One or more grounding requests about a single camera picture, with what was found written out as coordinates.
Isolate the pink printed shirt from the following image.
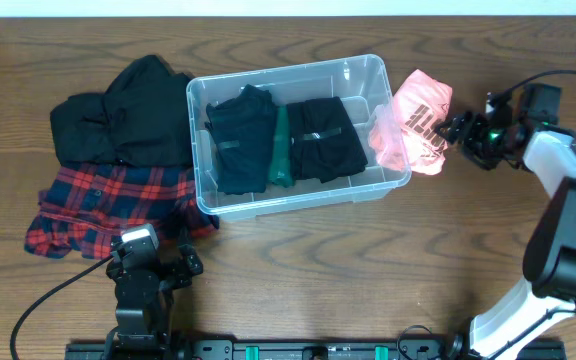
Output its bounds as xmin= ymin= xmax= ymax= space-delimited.
xmin=368 ymin=69 xmax=453 ymax=176

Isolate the black garment with tape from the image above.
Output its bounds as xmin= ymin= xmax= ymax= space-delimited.
xmin=287 ymin=97 xmax=368 ymax=183

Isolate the dark green garment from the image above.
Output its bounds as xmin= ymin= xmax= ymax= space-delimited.
xmin=268 ymin=106 xmax=294 ymax=188

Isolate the navy garment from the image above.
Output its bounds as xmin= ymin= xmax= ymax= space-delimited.
xmin=205 ymin=85 xmax=277 ymax=195

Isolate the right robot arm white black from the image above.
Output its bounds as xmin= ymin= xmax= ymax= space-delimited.
xmin=434 ymin=112 xmax=576 ymax=359

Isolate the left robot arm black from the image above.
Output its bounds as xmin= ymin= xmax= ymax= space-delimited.
xmin=104 ymin=224 xmax=203 ymax=359

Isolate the clear plastic storage bin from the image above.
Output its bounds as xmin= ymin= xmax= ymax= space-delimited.
xmin=187 ymin=54 xmax=412 ymax=221

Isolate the red navy plaid shirt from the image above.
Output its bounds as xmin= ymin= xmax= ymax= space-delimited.
xmin=24 ymin=163 xmax=219 ymax=260

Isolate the black garment left pile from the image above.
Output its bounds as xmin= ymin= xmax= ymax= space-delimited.
xmin=50 ymin=55 xmax=193 ymax=168

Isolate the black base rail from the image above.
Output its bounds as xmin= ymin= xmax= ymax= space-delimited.
xmin=64 ymin=324 xmax=567 ymax=360

